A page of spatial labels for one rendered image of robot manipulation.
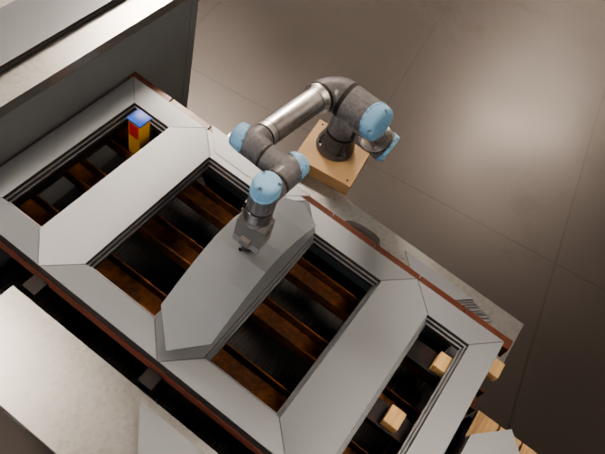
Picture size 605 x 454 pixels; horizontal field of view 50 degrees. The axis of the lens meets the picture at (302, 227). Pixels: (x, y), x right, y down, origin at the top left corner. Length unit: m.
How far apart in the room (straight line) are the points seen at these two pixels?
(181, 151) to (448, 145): 1.99
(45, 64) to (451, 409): 1.61
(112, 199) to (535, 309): 2.18
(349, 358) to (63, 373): 0.81
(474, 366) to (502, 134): 2.23
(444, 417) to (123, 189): 1.19
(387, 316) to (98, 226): 0.92
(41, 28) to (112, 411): 1.20
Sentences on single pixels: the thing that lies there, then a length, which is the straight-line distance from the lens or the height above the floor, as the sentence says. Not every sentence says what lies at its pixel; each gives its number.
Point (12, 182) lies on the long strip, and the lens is 2.15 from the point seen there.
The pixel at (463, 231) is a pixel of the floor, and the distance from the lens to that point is 3.47.
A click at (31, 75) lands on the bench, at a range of 2.16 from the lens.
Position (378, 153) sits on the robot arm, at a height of 0.90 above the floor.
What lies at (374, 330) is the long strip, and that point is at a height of 0.86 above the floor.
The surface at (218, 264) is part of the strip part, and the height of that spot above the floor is 1.01.
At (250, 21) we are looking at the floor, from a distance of 4.10.
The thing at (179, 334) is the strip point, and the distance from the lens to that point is 1.81.
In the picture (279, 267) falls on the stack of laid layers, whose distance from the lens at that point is 2.01.
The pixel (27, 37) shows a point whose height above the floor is 1.07.
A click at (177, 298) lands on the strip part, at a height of 0.94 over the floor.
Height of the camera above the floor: 2.57
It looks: 54 degrees down
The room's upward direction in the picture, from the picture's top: 22 degrees clockwise
